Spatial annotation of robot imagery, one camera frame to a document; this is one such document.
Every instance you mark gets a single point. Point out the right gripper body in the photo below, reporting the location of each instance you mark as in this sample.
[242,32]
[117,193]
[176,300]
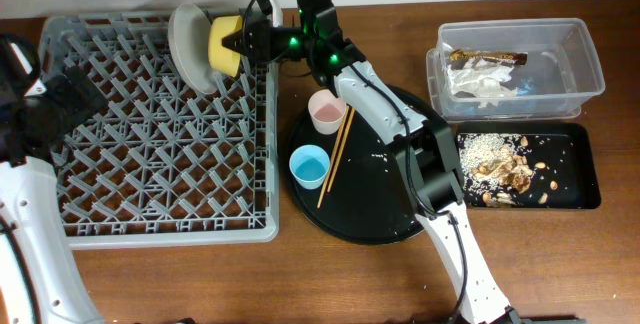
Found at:
[281,41]

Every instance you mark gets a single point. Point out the grey plate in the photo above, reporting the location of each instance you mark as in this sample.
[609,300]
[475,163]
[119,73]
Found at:
[188,35]

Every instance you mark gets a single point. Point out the pink cup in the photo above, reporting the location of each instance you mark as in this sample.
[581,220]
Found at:
[327,111]

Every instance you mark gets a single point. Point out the wooden chopstick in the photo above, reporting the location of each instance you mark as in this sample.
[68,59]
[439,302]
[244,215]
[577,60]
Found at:
[340,148]
[332,157]

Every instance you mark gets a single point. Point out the blue cup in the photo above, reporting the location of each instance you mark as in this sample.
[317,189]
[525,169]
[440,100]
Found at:
[309,164]

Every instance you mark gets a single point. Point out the brown snack wrapper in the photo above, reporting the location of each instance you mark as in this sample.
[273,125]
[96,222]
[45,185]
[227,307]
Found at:
[500,57]

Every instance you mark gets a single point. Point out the white napkin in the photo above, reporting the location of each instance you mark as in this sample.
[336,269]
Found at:
[478,78]

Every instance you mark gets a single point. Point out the food scraps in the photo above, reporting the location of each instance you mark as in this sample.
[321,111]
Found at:
[500,171]

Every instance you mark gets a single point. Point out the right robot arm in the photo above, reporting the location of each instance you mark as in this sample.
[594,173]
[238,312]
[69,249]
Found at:
[423,145]

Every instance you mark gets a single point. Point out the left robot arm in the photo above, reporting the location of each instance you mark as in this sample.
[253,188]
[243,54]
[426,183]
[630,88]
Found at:
[40,281]

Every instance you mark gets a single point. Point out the grey dishwasher rack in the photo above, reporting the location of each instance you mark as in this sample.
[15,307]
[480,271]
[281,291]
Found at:
[161,165]

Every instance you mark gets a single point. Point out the clear plastic bin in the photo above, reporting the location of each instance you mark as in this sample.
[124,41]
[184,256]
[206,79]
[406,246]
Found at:
[563,70]

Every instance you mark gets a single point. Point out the black rectangular tray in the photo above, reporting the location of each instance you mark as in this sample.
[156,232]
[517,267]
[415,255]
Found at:
[566,149]

